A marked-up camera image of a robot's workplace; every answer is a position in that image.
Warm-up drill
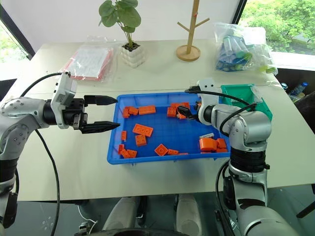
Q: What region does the white floor cable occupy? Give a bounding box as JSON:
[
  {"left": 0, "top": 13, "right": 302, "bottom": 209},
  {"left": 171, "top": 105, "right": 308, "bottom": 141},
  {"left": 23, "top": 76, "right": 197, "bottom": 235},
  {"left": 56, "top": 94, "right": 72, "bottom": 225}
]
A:
[{"left": 77, "top": 203, "right": 98, "bottom": 226}]

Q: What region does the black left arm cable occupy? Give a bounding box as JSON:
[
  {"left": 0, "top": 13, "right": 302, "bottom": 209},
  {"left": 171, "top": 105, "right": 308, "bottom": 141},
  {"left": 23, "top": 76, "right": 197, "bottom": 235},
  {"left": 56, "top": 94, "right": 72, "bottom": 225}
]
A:
[{"left": 19, "top": 71, "right": 72, "bottom": 236}]

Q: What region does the clear water bottle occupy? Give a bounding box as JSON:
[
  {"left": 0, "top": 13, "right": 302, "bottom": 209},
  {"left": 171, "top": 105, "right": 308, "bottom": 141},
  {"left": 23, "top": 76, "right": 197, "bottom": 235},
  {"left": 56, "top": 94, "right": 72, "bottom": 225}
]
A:
[{"left": 287, "top": 82, "right": 310, "bottom": 97}]

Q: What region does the plastic bag with blue parts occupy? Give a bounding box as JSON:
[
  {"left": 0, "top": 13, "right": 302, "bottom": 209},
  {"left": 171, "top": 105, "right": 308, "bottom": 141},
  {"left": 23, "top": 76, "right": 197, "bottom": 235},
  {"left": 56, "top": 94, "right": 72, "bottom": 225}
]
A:
[{"left": 212, "top": 22, "right": 279, "bottom": 76}]

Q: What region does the wooden tree stand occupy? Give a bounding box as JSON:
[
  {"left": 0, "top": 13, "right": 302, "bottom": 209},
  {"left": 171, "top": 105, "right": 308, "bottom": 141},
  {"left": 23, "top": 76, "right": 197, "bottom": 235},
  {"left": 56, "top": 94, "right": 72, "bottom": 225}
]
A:
[{"left": 176, "top": 0, "right": 211, "bottom": 62}]

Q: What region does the big orange box block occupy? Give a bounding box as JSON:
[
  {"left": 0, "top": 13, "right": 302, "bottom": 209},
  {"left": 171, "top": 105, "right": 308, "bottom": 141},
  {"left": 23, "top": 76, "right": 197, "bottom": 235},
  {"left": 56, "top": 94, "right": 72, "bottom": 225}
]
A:
[{"left": 198, "top": 137, "right": 218, "bottom": 152}]

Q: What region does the plastic bag with red papers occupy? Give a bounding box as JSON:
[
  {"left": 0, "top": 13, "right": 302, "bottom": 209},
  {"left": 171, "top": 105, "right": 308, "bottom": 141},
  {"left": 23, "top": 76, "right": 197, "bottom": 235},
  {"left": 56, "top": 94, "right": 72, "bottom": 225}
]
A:
[{"left": 59, "top": 35, "right": 118, "bottom": 83}]

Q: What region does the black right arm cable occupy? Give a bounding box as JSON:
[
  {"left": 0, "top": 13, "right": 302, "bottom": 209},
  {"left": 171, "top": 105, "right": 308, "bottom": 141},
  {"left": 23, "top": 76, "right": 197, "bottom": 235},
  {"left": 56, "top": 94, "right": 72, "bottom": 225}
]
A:
[{"left": 184, "top": 85, "right": 258, "bottom": 138}]

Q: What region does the grey rounded robot leg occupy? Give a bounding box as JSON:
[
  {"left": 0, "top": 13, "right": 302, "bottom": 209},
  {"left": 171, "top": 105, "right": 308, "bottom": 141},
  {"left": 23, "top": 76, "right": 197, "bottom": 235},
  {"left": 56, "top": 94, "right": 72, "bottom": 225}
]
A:
[
  {"left": 101, "top": 196, "right": 141, "bottom": 232},
  {"left": 176, "top": 194, "right": 207, "bottom": 232}
]

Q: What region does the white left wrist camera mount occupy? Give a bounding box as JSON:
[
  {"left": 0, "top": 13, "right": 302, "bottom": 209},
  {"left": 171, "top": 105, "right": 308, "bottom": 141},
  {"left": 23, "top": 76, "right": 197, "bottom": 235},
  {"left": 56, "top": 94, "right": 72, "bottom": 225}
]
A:
[{"left": 50, "top": 72, "right": 78, "bottom": 130}]

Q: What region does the long orange block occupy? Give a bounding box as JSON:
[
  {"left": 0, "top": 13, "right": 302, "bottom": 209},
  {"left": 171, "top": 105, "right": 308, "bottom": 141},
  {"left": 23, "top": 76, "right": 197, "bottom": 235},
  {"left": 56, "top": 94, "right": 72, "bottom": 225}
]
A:
[
  {"left": 138, "top": 105, "right": 157, "bottom": 116},
  {"left": 170, "top": 101, "right": 190, "bottom": 109}
]

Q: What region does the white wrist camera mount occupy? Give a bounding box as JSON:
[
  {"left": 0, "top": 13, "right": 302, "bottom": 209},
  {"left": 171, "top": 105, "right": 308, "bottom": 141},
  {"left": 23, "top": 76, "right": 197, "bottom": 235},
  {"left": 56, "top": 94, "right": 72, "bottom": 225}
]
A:
[
  {"left": 196, "top": 78, "right": 223, "bottom": 124},
  {"left": 50, "top": 72, "right": 78, "bottom": 130}
]

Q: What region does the green plant in white pot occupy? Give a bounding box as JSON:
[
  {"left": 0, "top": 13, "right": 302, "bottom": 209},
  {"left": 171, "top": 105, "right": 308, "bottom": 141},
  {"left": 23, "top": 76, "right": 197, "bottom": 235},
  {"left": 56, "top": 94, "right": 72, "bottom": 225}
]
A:
[{"left": 98, "top": 0, "right": 146, "bottom": 69}]

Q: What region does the green plastic bin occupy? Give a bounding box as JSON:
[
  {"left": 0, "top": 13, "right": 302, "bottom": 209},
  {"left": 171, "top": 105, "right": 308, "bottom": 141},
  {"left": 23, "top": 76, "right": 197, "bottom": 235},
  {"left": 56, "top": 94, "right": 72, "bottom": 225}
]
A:
[{"left": 220, "top": 83, "right": 274, "bottom": 121}]

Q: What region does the blue plastic bin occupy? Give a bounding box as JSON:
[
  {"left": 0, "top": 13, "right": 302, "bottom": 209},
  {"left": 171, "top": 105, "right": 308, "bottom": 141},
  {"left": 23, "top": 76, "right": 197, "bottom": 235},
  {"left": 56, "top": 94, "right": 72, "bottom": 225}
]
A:
[{"left": 106, "top": 91, "right": 232, "bottom": 166}]

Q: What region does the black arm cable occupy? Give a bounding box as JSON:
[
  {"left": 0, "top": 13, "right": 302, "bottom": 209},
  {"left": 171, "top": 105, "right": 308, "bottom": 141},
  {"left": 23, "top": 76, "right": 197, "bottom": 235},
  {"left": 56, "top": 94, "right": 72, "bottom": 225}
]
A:
[
  {"left": 184, "top": 85, "right": 258, "bottom": 138},
  {"left": 19, "top": 71, "right": 72, "bottom": 236}
]

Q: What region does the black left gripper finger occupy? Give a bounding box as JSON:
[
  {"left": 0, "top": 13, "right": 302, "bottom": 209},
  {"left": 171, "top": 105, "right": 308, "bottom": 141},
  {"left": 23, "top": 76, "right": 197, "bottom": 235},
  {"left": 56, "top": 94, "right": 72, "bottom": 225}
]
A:
[
  {"left": 81, "top": 120, "right": 121, "bottom": 135},
  {"left": 83, "top": 94, "right": 119, "bottom": 107}
]

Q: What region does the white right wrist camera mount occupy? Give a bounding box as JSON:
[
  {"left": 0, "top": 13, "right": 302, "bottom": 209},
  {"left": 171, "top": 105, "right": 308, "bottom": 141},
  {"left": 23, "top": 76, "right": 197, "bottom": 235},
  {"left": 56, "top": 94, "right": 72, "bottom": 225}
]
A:
[{"left": 196, "top": 78, "right": 223, "bottom": 124}]

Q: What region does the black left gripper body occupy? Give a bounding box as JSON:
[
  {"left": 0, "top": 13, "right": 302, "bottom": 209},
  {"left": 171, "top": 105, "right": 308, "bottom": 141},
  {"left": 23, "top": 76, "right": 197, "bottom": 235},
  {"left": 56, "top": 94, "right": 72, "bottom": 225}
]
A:
[{"left": 62, "top": 97, "right": 89, "bottom": 131}]

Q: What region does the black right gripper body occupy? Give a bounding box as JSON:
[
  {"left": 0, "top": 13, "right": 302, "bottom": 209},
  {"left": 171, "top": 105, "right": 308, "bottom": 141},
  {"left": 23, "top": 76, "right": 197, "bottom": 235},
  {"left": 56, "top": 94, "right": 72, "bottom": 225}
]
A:
[{"left": 190, "top": 99, "right": 203, "bottom": 121}]

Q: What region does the square orange one-hole block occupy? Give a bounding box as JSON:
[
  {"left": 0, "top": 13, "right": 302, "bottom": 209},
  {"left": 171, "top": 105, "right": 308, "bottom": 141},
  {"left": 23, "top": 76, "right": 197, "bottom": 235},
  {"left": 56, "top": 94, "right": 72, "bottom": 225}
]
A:
[{"left": 155, "top": 143, "right": 169, "bottom": 157}]

